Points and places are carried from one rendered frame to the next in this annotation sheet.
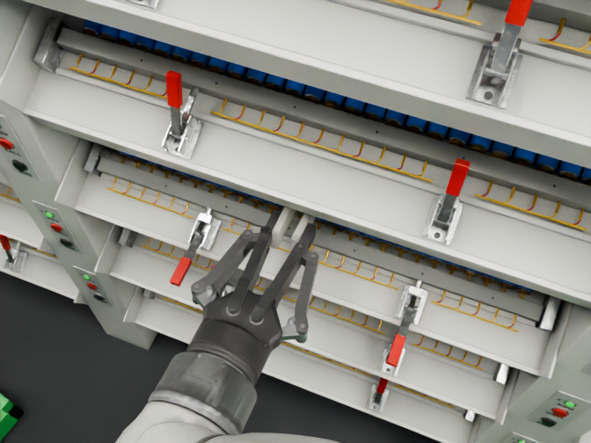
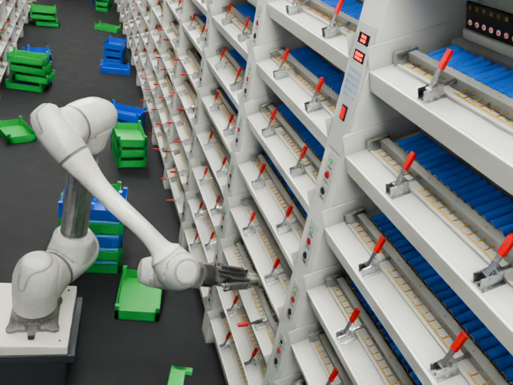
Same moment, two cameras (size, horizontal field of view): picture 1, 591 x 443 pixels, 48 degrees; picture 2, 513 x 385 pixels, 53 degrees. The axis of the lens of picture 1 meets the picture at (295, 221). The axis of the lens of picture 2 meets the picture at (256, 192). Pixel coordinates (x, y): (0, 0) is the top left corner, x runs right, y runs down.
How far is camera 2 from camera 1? 127 cm
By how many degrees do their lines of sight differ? 44
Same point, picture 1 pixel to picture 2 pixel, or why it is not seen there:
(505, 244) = (277, 293)
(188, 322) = (222, 332)
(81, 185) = (229, 245)
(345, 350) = (243, 353)
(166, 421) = not seen: hidden behind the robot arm
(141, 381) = (193, 347)
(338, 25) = (274, 208)
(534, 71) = (290, 234)
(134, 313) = (212, 315)
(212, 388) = not seen: hidden behind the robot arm
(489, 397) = not seen: outside the picture
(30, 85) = (236, 205)
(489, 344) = (266, 349)
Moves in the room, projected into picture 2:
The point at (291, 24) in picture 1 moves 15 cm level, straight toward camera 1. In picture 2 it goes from (268, 204) to (230, 214)
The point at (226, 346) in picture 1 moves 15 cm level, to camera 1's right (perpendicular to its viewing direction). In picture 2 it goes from (208, 267) to (233, 294)
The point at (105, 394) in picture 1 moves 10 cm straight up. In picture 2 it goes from (180, 339) to (183, 322)
